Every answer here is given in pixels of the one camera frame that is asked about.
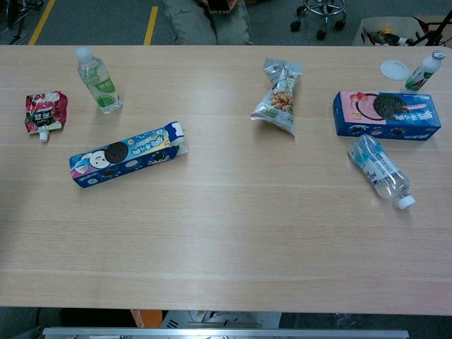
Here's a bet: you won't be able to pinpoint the long blue Oreo box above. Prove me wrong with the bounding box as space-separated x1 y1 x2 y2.
69 121 189 189

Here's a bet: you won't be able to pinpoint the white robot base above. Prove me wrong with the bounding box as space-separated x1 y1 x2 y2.
161 310 283 329

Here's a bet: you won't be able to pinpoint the blue and pink Oreo box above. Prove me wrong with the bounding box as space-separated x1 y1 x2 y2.
332 90 442 142

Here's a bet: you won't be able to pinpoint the silver peanut snack bag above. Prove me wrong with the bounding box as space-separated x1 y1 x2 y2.
251 57 304 139

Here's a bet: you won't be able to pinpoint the seated person khaki trousers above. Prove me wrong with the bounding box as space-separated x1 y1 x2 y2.
161 0 254 46

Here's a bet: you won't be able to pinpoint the clear bottle green label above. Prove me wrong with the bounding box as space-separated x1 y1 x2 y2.
74 46 124 114

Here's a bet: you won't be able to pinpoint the clear bottle blue label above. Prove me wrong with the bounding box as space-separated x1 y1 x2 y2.
347 133 417 210

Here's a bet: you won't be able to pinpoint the dark smartphone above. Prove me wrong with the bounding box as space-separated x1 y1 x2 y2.
206 0 238 15

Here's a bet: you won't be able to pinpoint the orange panel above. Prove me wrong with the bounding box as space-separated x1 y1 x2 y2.
130 309 163 328

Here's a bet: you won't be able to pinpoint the chrome stool base with casters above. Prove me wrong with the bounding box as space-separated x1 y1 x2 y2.
290 0 347 40

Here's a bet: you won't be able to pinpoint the red drink pouch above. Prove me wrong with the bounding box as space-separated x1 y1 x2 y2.
23 90 69 143

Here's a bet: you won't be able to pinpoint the white round lid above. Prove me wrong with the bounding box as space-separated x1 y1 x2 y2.
380 59 412 81

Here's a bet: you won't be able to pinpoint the white storage bin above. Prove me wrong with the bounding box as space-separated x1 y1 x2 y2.
352 16 430 47

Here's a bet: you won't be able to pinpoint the black and yellow tool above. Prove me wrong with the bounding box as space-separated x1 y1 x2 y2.
367 27 400 45

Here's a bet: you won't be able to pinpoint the white yogurt bottle green label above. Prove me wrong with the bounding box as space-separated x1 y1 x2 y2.
400 50 446 95

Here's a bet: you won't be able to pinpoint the black tripod stand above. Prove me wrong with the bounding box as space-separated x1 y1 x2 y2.
411 10 452 47

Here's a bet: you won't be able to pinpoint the aluminium rail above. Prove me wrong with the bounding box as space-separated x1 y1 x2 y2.
42 327 410 339

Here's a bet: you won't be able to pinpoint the black metal frame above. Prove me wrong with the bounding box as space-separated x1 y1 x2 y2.
0 0 45 45

